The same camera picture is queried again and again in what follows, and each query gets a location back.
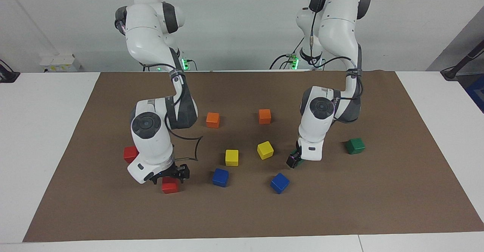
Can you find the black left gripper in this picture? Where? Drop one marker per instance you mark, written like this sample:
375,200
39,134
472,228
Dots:
293,156

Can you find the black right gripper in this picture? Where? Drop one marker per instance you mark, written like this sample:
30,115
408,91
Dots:
164,172

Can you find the red wooden block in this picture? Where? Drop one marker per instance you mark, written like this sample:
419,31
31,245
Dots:
170,186
129,154

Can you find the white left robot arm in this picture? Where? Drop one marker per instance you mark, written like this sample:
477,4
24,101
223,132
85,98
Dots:
340,29

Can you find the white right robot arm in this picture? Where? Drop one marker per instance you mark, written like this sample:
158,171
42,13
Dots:
151,146

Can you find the blue wooden block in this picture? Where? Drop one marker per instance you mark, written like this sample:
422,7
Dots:
280,183
220,177

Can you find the yellow wooden block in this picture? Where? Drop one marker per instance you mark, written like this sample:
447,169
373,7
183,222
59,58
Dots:
231,157
265,150

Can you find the orange wooden block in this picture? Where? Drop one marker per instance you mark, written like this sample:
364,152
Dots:
264,116
213,120

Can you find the brown table mat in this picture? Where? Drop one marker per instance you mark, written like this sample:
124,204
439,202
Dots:
340,206

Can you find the white power strip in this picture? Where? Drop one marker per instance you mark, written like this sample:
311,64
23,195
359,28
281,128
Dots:
60,61

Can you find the black stand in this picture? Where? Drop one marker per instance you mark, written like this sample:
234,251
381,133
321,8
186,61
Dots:
452,72

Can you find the black device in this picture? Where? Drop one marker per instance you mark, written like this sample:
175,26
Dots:
7,76

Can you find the blue box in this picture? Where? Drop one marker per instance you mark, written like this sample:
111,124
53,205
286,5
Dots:
477,93

